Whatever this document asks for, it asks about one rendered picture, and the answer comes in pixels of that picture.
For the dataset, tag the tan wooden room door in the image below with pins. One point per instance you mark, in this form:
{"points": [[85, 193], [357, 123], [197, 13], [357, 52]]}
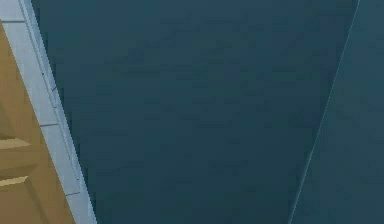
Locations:
{"points": [[20, 156]]}

